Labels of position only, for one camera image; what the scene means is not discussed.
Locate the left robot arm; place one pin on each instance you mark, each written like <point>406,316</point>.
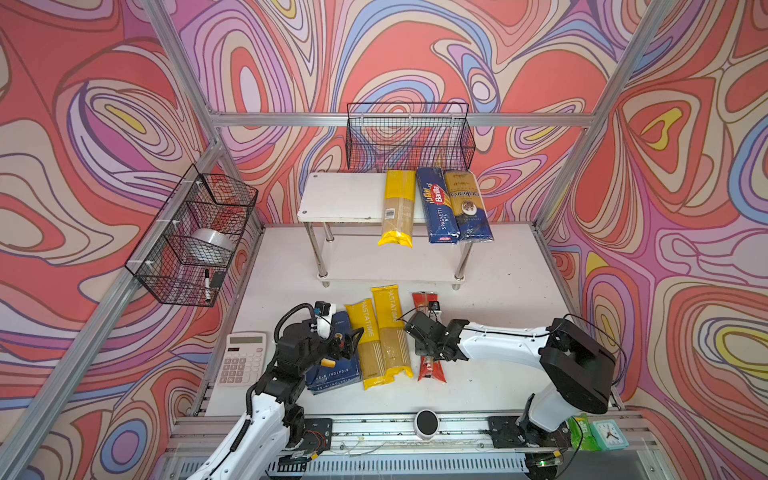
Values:
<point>273,426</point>

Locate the silver tape roll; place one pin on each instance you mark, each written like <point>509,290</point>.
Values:
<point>214,238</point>

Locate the white two-tier shelf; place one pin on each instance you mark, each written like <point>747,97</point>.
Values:
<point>342,214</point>

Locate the white calculator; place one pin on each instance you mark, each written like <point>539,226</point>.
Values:
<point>244,359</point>

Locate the black wire basket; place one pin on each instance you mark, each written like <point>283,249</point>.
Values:
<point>400,135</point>
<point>170,264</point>

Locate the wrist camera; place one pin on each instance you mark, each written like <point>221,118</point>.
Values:
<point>434,308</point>
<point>324,312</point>

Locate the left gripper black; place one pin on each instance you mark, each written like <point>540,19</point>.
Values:
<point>346,349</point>

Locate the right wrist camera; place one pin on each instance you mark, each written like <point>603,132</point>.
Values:
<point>434,308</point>

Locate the blue Barilla spaghetti box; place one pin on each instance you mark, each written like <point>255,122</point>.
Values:
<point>439,216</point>

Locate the yellow spaghetti bag barcode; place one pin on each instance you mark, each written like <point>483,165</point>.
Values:
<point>398,208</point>

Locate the black wire basket left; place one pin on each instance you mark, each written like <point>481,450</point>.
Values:
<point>170,264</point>

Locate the round black white sensor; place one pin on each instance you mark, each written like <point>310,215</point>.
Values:
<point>426,424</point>

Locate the blue Barilla rigatoni box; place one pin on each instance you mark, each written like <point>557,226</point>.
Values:
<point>320,379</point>

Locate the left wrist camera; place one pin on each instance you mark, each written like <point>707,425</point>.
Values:
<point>324,312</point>

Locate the black wire basket back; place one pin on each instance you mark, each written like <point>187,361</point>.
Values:
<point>400,135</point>

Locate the blue clear spaghetti bag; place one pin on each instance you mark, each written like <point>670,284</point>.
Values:
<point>468,207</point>

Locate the yellow Pastatime bag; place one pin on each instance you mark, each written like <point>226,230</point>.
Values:
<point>392,336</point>
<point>370,354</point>

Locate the red spaghetti bag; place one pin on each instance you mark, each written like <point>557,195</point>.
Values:
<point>430,368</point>

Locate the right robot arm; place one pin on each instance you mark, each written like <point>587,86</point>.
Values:
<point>580,370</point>

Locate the green alarm clock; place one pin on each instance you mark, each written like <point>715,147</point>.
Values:
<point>608,435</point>

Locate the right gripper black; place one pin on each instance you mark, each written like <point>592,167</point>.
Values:
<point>420,348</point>

